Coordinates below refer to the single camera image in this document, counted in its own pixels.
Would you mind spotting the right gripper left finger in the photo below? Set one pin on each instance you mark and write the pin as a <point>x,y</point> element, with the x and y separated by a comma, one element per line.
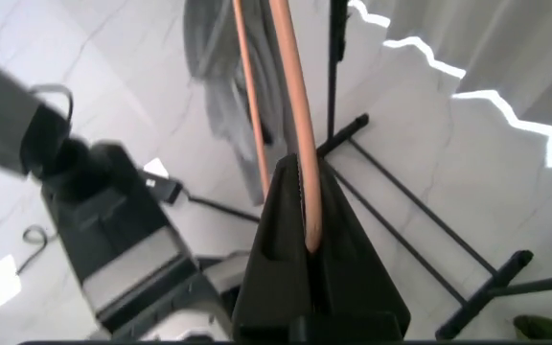
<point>271,278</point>

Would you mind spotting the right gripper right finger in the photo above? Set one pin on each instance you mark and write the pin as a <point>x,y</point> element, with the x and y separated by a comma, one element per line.
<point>357,287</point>

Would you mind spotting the pink clothes hanger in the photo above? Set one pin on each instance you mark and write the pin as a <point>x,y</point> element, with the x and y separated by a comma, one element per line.
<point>300,120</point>

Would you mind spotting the pale grey shorts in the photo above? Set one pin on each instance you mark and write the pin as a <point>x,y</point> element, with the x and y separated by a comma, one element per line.
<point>218,72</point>

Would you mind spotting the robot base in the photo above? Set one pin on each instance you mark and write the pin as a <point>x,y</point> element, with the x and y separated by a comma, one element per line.
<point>127,268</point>

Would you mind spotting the black clothes rack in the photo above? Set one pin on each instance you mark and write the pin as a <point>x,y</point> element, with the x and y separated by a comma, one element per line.
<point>477,297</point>

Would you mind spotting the green garment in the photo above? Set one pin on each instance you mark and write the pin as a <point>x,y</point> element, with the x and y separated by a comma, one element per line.
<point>544,328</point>

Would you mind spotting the white curtain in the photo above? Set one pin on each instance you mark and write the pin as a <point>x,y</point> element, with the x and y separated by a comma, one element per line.
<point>520,48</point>

